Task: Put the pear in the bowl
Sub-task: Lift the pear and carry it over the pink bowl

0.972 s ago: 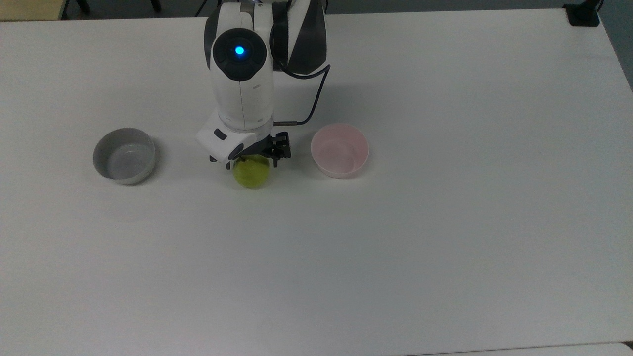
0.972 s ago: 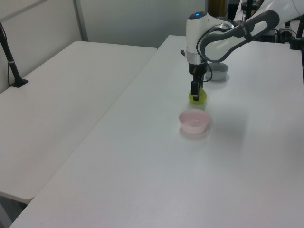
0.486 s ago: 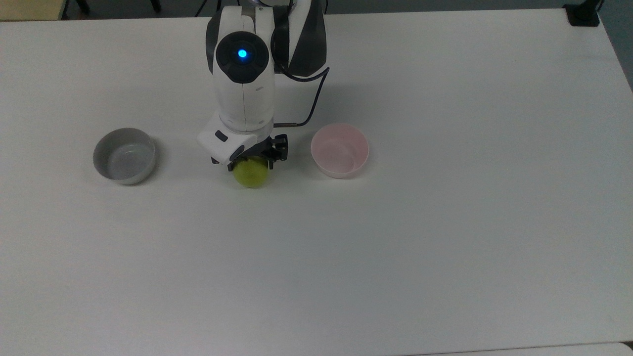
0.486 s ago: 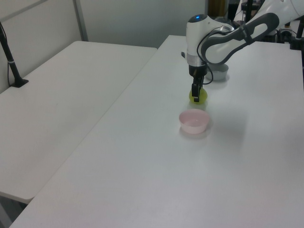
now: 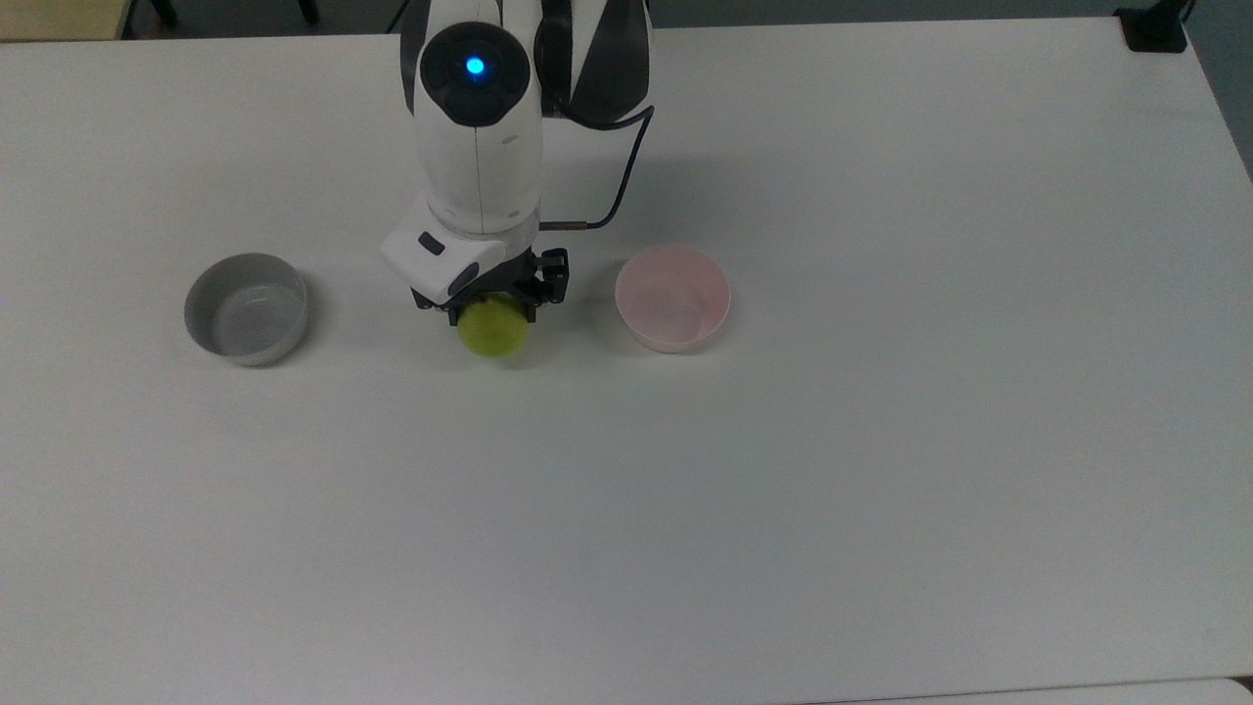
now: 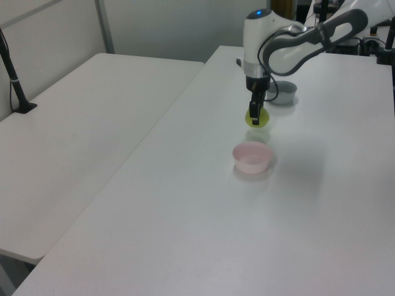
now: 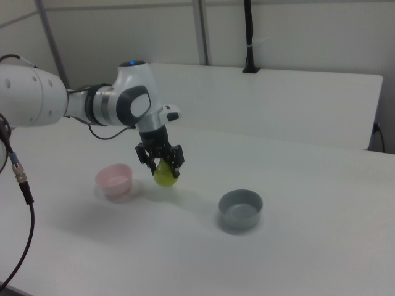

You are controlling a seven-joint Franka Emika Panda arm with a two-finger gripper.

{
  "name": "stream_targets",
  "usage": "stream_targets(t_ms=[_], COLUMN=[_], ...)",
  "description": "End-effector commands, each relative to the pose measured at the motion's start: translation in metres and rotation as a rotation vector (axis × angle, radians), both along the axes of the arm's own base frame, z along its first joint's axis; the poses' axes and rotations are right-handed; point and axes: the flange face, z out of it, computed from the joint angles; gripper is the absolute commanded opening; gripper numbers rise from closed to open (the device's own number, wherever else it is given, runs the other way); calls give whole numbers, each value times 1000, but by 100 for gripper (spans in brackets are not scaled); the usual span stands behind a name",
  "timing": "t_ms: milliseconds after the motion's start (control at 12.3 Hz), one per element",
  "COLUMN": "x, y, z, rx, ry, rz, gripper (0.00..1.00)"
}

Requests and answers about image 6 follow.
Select gripper body block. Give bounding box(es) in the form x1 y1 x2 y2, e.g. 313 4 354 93
245 75 272 94

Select yellow-green pear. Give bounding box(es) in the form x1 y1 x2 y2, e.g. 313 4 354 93
244 106 272 129

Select grey bowl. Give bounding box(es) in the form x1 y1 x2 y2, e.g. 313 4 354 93
265 80 298 105

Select pink bowl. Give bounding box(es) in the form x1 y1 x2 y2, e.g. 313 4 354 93
231 141 273 174

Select black vertical pole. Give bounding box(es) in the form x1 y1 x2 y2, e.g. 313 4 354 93
314 0 330 23

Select black lab equipment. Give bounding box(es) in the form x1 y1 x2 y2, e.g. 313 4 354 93
331 26 382 57

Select black stand with clamp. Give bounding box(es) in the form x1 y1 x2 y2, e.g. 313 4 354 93
375 18 395 66

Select white side table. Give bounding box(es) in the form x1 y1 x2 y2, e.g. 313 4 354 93
0 52 206 265

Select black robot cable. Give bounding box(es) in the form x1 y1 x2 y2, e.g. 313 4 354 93
257 26 308 102

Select grey partition post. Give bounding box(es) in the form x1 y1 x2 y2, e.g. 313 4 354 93
94 0 115 55

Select black camera stand with base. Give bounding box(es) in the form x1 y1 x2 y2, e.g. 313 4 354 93
0 27 38 115

